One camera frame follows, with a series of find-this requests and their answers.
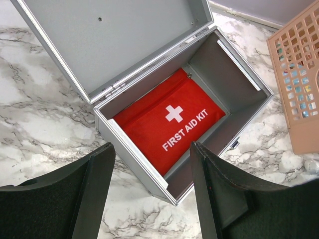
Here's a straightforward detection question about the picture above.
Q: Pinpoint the teal medicine box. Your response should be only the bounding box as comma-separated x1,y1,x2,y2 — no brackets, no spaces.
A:
276,47,317,118

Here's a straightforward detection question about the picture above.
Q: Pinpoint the peach file organizer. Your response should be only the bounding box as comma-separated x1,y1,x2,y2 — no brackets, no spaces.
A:
267,0,319,154

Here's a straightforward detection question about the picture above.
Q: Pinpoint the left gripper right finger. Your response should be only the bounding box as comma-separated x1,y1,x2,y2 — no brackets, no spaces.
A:
190,142,319,239

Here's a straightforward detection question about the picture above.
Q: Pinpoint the silver metal case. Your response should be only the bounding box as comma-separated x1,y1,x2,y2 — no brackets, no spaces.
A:
12,0,273,206

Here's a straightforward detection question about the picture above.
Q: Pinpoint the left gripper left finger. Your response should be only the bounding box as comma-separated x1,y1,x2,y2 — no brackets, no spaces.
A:
0,142,115,239

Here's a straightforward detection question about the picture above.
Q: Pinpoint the red first aid pouch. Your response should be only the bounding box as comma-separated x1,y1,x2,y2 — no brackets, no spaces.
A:
114,68,226,176

